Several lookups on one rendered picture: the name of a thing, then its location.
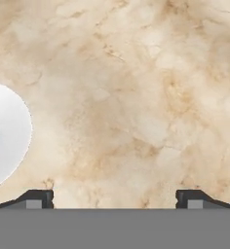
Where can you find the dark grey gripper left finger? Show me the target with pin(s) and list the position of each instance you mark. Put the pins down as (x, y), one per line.
(39, 197)

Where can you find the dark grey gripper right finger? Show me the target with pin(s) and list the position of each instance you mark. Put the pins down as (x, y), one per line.
(189, 196)

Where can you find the white round plate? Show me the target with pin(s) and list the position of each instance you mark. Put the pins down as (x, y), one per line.
(13, 133)

